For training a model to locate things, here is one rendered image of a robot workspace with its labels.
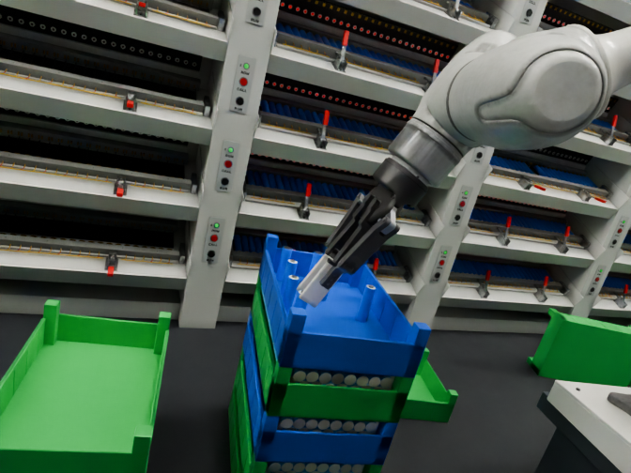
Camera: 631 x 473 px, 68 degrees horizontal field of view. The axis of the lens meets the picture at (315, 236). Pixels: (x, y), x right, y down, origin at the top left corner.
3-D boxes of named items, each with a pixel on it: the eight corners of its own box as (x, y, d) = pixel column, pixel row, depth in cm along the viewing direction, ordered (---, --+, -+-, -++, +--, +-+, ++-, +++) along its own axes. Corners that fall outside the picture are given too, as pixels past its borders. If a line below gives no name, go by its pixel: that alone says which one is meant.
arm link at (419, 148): (442, 152, 71) (417, 183, 72) (401, 114, 67) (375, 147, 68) (473, 164, 62) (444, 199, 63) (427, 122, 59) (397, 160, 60)
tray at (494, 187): (609, 219, 165) (629, 198, 159) (473, 194, 141) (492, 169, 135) (575, 184, 178) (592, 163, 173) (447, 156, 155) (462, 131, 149)
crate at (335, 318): (415, 378, 67) (433, 329, 65) (278, 366, 62) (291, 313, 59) (356, 285, 95) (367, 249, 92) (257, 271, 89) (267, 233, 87)
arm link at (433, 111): (398, 114, 69) (423, 112, 56) (469, 24, 67) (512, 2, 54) (453, 159, 71) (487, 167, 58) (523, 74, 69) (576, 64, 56)
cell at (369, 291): (367, 323, 79) (377, 288, 77) (357, 322, 78) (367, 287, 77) (363, 317, 81) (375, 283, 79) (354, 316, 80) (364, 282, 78)
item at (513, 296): (566, 313, 176) (592, 290, 168) (434, 305, 152) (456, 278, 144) (537, 273, 190) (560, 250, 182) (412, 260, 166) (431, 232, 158)
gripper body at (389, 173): (440, 194, 63) (396, 247, 65) (415, 179, 71) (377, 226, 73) (402, 161, 61) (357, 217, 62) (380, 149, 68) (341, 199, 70)
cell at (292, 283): (291, 315, 75) (300, 279, 73) (280, 313, 75) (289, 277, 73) (289, 310, 77) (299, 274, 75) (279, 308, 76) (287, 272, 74)
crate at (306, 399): (399, 423, 69) (415, 378, 67) (266, 416, 64) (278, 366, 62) (346, 320, 97) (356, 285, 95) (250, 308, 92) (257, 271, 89)
